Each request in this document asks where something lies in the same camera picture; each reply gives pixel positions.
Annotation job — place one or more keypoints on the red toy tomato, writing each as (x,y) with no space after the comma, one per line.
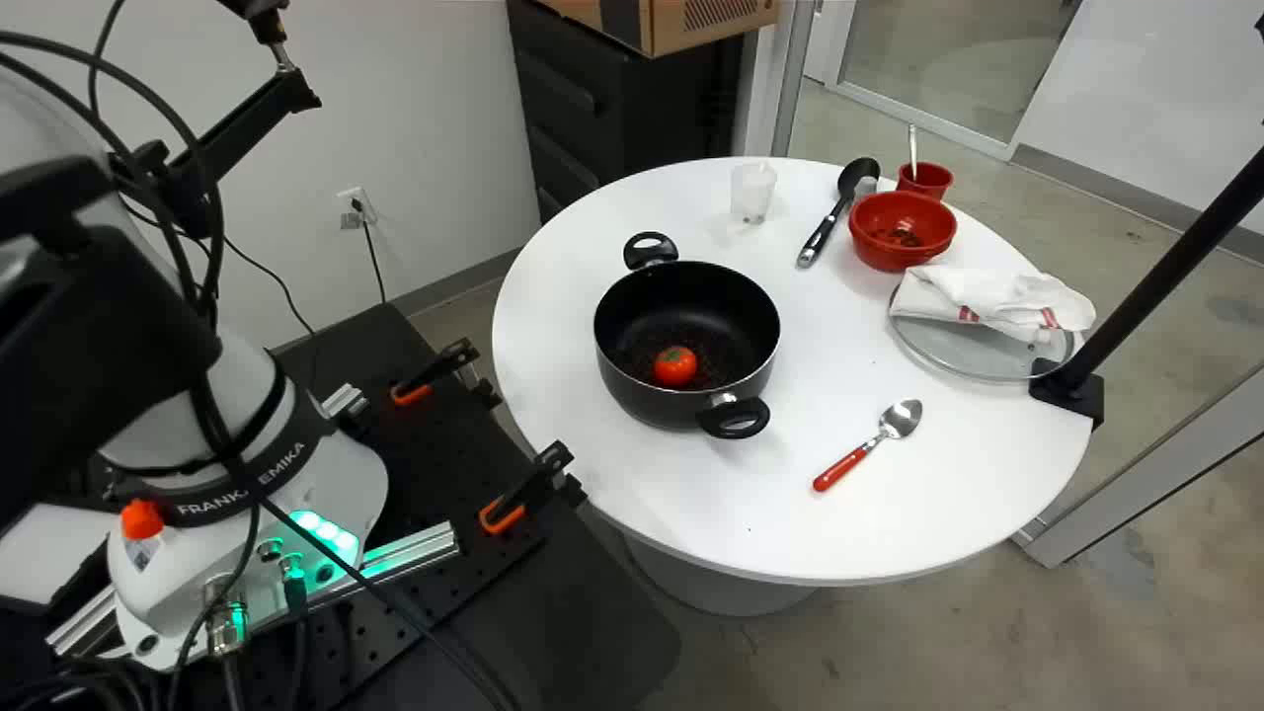
(675,366)

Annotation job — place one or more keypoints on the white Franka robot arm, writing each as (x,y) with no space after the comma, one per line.
(239,395)

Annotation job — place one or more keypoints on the black clamp with orange trigger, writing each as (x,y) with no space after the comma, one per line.
(434,377)
(520,495)

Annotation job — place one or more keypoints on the clear plastic cup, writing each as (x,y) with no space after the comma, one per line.
(755,195)

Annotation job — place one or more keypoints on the black perforated base board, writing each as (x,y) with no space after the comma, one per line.
(448,449)

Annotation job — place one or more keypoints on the black drawer cabinet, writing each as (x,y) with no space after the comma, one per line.
(592,104)

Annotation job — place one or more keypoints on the red bowl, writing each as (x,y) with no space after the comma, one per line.
(875,241)

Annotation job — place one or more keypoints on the black ladle spoon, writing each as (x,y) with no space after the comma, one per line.
(857,177)

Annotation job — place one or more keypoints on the cardboard box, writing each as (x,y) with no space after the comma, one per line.
(685,22)

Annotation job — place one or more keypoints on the red cup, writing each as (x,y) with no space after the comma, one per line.
(930,184)

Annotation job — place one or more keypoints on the thin white utensil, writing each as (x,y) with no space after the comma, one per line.
(913,153)

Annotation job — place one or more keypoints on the white cloth with red print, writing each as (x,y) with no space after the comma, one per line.
(990,298)

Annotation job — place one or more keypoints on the orange knob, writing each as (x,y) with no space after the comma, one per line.
(143,518)

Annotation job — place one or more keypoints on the black tripod pole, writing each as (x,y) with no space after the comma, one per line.
(1158,288)

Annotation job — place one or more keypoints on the aluminium rail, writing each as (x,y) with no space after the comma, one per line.
(408,546)

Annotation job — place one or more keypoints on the white wall outlet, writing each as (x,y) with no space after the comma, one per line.
(348,203)

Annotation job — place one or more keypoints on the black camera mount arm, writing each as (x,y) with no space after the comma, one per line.
(251,120)

